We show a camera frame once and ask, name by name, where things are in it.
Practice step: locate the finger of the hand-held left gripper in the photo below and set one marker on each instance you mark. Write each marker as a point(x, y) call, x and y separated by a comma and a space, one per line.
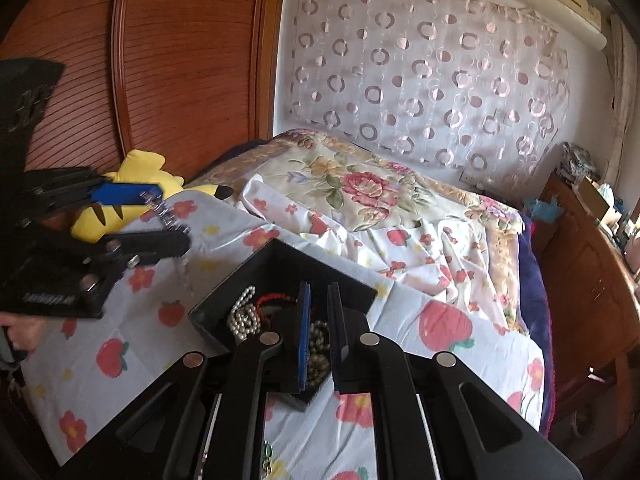
point(155, 245)
point(125, 195)

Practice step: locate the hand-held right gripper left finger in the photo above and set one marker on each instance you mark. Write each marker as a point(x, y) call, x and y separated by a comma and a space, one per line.
point(302, 345)

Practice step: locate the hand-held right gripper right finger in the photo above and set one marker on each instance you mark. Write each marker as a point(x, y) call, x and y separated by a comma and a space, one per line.
point(340, 340)

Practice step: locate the black box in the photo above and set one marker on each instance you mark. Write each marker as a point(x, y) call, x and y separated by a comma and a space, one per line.
point(280, 265)

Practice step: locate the person's left hand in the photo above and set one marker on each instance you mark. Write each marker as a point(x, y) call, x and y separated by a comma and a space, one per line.
point(25, 332)

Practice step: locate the yellow plush toy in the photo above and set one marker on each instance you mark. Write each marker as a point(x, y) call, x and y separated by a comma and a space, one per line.
point(145, 165)

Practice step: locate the strawberry print sheet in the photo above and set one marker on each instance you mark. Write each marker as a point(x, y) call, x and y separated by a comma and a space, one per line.
point(150, 340)

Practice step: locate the wooden wardrobe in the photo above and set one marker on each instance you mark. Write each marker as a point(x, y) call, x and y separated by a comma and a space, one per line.
point(190, 60)

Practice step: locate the floral blanket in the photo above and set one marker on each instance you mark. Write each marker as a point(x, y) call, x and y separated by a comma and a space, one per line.
point(360, 185)

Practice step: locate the dark blue blanket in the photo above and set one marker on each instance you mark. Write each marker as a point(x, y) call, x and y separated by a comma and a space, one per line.
point(535, 285)

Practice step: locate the wooden sideboard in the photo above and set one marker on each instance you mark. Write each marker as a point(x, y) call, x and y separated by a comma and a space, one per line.
point(590, 285)

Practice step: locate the cardboard box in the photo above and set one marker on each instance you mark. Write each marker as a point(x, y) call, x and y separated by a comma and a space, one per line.
point(592, 202)

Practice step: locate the circle patterned curtain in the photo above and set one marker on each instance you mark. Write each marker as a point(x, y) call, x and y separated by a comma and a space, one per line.
point(425, 60)

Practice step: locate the stack of magazines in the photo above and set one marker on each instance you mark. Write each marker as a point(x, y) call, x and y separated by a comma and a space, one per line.
point(577, 160)

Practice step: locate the pale green plastic bag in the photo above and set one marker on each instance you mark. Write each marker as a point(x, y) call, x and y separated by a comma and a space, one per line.
point(606, 192)

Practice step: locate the patterned window curtain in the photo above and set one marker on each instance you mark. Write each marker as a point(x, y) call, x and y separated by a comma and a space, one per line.
point(622, 110)

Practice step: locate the air conditioner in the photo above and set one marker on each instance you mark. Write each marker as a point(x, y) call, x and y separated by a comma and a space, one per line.
point(550, 5)

